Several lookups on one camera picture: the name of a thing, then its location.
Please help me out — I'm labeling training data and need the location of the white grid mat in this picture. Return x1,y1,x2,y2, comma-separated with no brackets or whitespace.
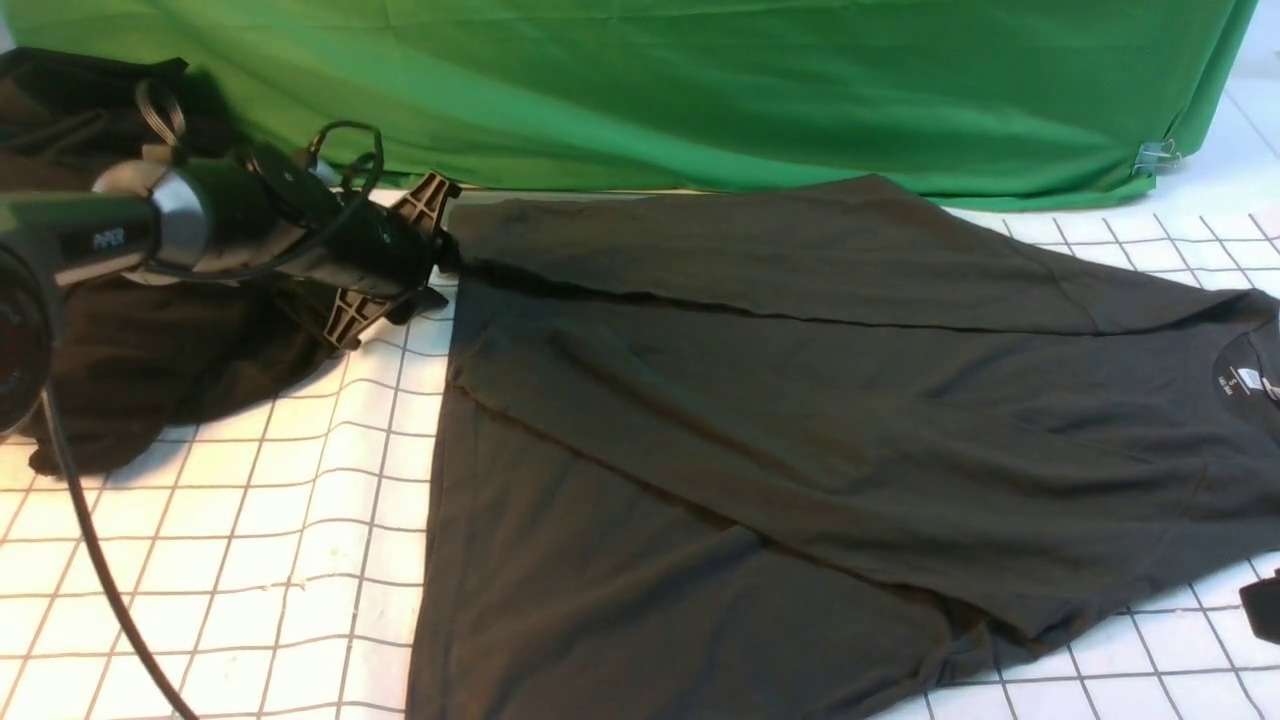
0,205,1280,720

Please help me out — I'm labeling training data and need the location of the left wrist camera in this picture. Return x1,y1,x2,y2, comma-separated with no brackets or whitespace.
296,149,381,199

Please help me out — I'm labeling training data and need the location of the black crumpled garment pile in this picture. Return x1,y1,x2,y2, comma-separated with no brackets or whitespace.
1,47,337,474

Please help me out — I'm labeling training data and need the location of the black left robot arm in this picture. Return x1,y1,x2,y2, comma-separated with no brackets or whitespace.
1,143,462,432

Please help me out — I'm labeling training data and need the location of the gray long-sleeve top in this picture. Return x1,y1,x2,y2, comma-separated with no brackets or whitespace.
404,177,1277,719

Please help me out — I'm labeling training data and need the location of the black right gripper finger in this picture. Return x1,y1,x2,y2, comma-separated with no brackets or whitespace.
1238,569,1280,646

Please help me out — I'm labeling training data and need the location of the metal binder clip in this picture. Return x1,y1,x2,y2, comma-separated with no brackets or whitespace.
1132,138,1183,177

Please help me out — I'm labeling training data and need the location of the green backdrop cloth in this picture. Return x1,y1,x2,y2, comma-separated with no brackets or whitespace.
3,1,1256,211

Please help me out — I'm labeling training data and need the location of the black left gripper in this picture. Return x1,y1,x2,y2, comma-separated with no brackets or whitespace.
236,150,462,351

